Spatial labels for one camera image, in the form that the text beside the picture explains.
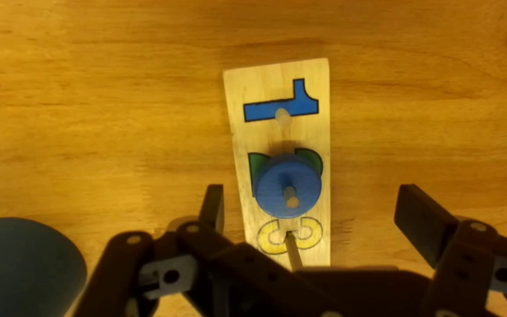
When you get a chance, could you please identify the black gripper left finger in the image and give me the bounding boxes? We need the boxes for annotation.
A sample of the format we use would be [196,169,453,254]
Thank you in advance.
[73,183,348,317]

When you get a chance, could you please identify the wooden number peg board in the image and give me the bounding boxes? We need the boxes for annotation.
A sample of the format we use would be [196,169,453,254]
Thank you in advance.
[221,57,332,273]

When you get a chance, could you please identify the dark blue round container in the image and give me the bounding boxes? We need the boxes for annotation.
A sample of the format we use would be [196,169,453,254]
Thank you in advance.
[0,217,89,317]

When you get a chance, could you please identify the blue round disc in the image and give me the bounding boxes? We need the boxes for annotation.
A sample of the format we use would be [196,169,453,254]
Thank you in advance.
[253,154,323,220]

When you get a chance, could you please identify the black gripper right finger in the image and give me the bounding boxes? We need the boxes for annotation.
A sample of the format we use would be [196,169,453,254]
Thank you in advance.
[392,182,507,317]

